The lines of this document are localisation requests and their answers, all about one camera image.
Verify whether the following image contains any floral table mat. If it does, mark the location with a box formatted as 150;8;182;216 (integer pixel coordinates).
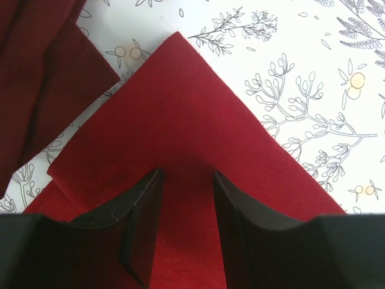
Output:
0;0;385;216

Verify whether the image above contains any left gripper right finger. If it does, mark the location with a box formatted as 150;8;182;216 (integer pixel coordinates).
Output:
213;172;384;288

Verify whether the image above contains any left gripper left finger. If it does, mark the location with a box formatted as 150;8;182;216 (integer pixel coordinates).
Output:
1;169;164;288

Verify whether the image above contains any folded dark red t-shirt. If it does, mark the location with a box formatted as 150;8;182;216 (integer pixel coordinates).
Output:
1;1;119;192

